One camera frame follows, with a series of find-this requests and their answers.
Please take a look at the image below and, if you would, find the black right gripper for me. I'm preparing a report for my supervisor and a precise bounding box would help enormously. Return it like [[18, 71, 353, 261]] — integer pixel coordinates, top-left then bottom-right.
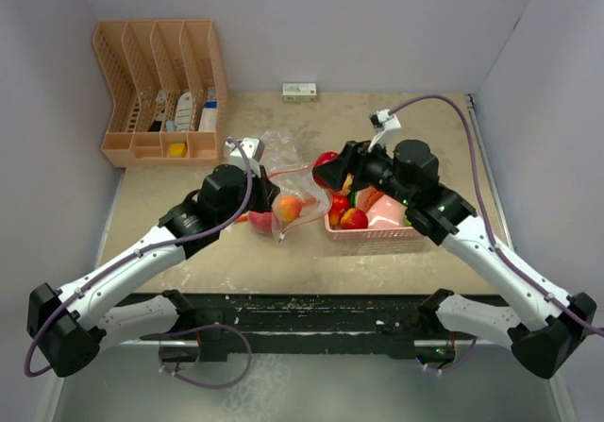
[[316, 134, 415, 206]]

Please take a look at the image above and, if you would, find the shiny red fruit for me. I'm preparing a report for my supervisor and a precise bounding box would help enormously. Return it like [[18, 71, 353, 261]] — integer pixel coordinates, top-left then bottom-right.
[[312, 151, 339, 189]]

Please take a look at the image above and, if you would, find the pink red apple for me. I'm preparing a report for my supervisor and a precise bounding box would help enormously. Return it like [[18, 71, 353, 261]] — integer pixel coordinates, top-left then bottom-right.
[[247, 211, 273, 235]]

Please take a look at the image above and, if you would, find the clear zip bag orange zipper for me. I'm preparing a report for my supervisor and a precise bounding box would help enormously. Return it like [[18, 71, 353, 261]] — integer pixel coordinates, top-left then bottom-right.
[[235, 161, 334, 244]]

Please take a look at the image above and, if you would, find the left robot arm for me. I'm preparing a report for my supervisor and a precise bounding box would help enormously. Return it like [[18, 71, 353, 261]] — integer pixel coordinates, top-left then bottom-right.
[[24, 164, 280, 378]]

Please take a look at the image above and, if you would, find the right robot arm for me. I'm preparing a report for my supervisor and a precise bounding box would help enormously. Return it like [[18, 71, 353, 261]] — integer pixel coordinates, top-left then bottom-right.
[[312, 140, 596, 380]]

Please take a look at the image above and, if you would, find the watermelon slice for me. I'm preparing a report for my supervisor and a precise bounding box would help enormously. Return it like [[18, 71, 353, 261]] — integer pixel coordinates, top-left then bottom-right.
[[348, 187, 383, 212]]

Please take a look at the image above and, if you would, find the red yellow apple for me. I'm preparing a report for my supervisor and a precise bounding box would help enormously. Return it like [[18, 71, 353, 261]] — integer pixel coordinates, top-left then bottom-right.
[[340, 208, 369, 230]]

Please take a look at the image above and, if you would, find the pink perforated plastic basket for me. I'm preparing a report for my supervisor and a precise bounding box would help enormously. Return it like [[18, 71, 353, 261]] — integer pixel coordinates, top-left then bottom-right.
[[324, 175, 422, 242]]

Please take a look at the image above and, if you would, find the blue white box in organizer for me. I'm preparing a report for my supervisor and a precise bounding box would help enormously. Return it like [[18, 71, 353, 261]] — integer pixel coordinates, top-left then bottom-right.
[[197, 87, 218, 132]]

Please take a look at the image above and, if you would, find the small green white box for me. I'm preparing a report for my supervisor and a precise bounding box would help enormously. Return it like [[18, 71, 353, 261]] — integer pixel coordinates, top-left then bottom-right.
[[281, 83, 317, 103]]

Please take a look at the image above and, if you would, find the yellow item in organizer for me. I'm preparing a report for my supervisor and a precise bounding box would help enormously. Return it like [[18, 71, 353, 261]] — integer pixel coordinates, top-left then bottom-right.
[[168, 143, 187, 158]]

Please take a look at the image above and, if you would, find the white bottle in organizer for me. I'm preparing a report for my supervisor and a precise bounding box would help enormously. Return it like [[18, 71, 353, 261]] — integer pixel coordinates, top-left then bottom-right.
[[174, 92, 193, 131]]

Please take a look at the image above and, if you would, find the orange desk file organizer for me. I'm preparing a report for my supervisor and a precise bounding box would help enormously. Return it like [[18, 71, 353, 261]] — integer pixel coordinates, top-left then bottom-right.
[[92, 19, 229, 168]]

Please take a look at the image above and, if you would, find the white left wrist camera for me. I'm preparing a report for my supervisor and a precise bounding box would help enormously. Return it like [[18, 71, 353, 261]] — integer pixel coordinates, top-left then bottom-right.
[[225, 138, 265, 174]]

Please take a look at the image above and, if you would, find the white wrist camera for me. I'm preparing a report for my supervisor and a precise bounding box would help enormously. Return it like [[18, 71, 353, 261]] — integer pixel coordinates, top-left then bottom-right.
[[225, 138, 265, 174], [368, 110, 401, 151]]

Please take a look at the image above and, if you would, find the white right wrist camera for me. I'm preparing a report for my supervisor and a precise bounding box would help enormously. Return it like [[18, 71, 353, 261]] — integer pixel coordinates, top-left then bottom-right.
[[368, 110, 401, 151]]

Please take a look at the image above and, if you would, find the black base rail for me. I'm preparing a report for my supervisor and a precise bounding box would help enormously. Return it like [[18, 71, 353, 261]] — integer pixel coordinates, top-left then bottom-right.
[[112, 292, 478, 364]]

